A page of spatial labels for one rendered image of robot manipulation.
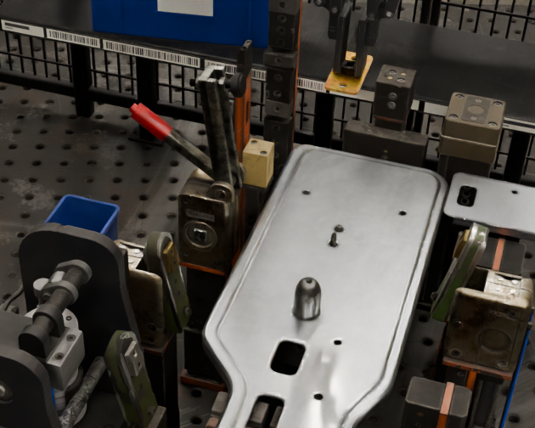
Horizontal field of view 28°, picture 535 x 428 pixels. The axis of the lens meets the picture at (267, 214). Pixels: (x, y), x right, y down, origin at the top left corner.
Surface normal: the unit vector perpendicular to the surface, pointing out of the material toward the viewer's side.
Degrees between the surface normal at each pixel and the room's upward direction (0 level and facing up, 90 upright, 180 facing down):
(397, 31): 0
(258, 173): 90
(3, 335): 0
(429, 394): 0
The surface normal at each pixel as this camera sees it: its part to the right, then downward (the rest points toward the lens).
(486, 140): -0.29, 0.58
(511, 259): 0.04, -0.77
